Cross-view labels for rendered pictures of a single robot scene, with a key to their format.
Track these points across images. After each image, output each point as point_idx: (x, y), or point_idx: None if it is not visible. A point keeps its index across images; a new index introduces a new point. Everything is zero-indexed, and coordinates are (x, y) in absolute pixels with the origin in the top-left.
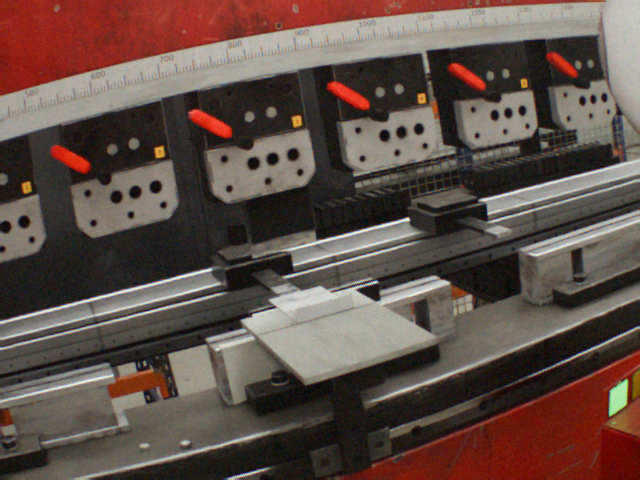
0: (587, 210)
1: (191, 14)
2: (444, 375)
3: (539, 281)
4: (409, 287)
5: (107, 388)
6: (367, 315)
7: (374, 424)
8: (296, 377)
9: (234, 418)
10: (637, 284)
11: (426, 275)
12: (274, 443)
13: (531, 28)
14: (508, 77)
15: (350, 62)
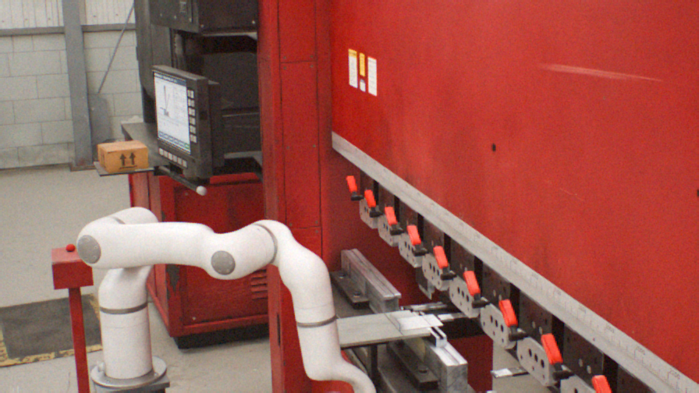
0: None
1: (400, 161)
2: (395, 391)
3: None
4: (452, 355)
5: (383, 300)
6: (385, 333)
7: (380, 385)
8: (402, 348)
9: (384, 345)
10: None
11: (552, 390)
12: (364, 358)
13: (478, 249)
14: None
15: (427, 220)
